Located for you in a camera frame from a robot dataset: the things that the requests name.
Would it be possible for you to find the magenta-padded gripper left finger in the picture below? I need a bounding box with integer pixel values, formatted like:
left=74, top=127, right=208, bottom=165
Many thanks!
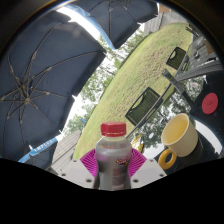
left=57, top=147, right=101, bottom=190

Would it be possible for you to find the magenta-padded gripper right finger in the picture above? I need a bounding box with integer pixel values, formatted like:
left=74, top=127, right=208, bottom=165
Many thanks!
left=128, top=148, right=167, bottom=189

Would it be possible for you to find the clear red-capped drink bottle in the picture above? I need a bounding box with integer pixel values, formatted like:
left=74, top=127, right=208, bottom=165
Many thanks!
left=94, top=121, right=133, bottom=192

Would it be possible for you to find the grey roofed building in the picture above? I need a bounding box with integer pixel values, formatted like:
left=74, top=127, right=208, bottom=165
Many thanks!
left=49, top=130, right=83, bottom=174

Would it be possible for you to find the yellow snack packet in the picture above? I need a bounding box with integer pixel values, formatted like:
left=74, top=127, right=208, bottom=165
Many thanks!
left=130, top=133, right=146, bottom=154

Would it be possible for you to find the navy umbrella with light-blue trim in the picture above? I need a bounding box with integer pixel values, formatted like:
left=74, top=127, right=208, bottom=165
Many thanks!
left=18, top=137, right=59, bottom=169

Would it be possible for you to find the dark green mesh chair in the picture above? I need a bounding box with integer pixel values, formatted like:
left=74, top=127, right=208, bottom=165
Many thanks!
left=124, top=87, right=164, bottom=128
left=165, top=46, right=188, bottom=71

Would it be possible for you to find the flat round red coaster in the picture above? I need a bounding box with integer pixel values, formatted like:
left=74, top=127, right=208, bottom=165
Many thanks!
left=201, top=92, right=220, bottom=116

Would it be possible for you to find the large navy patio umbrella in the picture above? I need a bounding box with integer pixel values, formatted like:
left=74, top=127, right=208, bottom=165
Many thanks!
left=0, top=9, right=107, bottom=161

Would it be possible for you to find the cream cup with yellow handle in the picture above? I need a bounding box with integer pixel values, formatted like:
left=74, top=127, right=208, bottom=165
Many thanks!
left=157, top=112, right=200, bottom=170

